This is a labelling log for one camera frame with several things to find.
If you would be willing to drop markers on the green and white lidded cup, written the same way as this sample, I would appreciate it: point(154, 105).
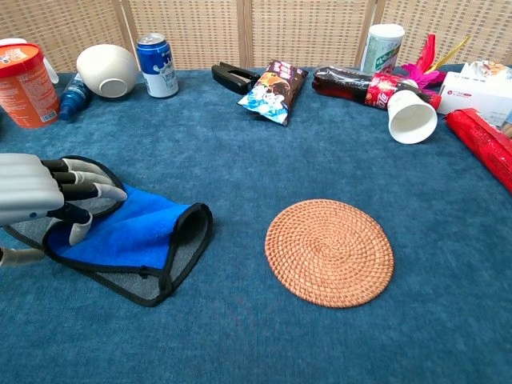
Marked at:
point(382, 48)

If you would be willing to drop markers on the pink feather shuttlecock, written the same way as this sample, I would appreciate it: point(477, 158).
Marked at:
point(424, 74)

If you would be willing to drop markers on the dark chocolate snack bag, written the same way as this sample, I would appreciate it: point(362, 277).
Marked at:
point(274, 94)

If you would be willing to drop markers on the cola bottle with red label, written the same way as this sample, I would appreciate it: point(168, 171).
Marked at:
point(344, 86)

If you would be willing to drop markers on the black stapler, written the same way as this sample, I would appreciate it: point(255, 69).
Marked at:
point(236, 78)

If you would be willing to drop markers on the white printed snack packet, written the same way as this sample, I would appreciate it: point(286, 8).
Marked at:
point(488, 68)

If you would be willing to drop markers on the orange instant noodle tub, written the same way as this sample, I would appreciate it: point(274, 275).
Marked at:
point(26, 88)

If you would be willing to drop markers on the bamboo folding screen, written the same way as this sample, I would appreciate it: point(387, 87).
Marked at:
point(304, 32)

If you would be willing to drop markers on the blue table cloth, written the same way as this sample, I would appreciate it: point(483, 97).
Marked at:
point(320, 344)

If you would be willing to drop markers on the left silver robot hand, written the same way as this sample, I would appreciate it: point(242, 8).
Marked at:
point(24, 188)

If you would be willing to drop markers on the small blue bottle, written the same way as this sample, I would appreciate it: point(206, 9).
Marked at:
point(74, 100)

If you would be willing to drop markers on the tipped paper cup green print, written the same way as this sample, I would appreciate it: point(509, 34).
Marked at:
point(412, 120)

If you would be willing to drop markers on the round woven rattan coaster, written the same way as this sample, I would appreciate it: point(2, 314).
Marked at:
point(330, 254)

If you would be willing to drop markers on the blue and white drink can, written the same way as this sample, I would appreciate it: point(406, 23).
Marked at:
point(158, 68)

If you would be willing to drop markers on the grey and blue microfiber cloth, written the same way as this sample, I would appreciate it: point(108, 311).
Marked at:
point(136, 232)

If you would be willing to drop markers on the white ceramic bowl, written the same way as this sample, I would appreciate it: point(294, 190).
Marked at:
point(108, 68)

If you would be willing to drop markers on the white cardboard box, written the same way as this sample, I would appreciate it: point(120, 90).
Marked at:
point(476, 94)

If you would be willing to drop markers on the red biscuit packet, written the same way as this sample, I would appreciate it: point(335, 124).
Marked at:
point(484, 146)

